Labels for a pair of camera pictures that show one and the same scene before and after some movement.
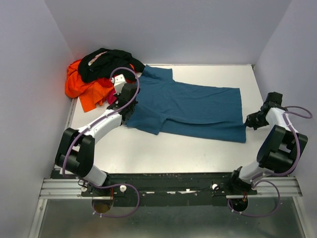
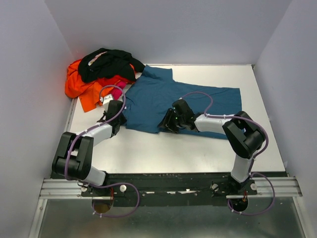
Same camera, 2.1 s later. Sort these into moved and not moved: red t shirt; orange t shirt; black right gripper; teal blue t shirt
Moved: black right gripper
Not moved: red t shirt; orange t shirt; teal blue t shirt
